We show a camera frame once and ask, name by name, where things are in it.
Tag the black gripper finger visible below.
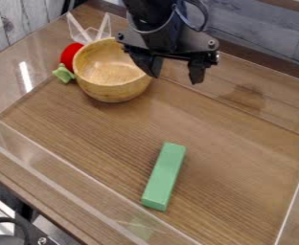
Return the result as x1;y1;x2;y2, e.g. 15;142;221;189
129;52;164;78
188;56;208;84

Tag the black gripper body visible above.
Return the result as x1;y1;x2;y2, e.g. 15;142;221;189
115;25;220;65

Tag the green rectangular stick block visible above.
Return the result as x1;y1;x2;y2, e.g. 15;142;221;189
139;143;186;212

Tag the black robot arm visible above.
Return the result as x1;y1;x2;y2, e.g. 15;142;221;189
114;0;220;84

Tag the brown wooden bowl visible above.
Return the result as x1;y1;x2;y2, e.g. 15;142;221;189
73;37;152;103

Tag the red plush tomato toy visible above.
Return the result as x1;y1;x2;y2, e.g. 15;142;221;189
51;42;82;84

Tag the clear acrylic table barrier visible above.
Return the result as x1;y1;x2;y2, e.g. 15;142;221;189
0;105;299;245

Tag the clear acrylic corner bracket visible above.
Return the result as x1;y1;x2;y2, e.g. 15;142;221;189
66;12;110;45

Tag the black cable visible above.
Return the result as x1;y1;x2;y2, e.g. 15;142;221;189
0;217;28;245

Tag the black table clamp mount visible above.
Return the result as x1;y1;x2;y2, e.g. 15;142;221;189
14;203;58;245

